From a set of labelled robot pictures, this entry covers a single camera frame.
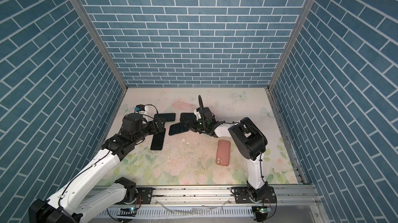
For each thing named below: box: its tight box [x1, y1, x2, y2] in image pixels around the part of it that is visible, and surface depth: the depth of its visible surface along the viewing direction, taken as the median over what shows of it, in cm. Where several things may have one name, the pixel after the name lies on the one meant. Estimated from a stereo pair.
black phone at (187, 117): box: [179, 112, 197, 123], surface depth 107 cm
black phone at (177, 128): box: [168, 122, 190, 136], surface depth 97 cm
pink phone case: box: [215, 139, 232, 167], surface depth 90 cm
